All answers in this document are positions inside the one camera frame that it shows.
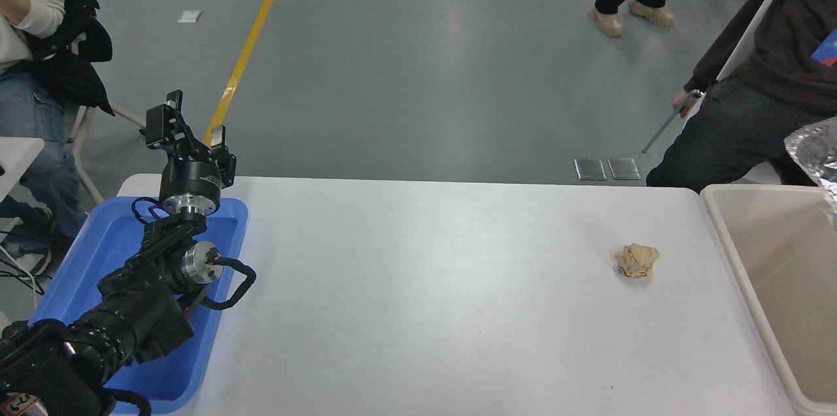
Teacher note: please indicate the blue badge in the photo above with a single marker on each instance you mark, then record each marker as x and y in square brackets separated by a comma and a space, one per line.
[826, 50]

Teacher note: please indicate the person's hand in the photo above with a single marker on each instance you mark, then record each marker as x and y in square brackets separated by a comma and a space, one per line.
[686, 103]
[13, 4]

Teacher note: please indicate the seated person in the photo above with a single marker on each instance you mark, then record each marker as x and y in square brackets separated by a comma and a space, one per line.
[26, 115]

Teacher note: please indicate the black jacket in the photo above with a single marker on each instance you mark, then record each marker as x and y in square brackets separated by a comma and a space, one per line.
[72, 69]

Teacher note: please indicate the person beside dustbin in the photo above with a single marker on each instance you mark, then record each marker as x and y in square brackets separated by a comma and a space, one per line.
[785, 43]

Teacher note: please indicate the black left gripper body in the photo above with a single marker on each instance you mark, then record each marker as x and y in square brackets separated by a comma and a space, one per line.
[189, 177]

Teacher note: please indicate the white metal chair frame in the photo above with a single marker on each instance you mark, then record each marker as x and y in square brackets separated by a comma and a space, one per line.
[78, 148]

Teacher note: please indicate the crumpled tan paper ball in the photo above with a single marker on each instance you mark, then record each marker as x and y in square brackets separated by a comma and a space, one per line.
[637, 260]

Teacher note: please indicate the metal floor plate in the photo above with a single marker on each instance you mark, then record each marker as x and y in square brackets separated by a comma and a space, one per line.
[624, 168]
[590, 169]

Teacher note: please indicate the blue plastic tray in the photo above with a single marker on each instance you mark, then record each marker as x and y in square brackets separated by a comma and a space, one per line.
[118, 233]

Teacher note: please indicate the thin grey stick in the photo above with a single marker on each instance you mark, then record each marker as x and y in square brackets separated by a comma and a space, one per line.
[657, 135]

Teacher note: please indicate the large pale dustbin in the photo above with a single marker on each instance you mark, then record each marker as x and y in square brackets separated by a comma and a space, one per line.
[785, 259]

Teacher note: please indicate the small white side table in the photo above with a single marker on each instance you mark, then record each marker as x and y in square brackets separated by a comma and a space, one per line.
[16, 157]

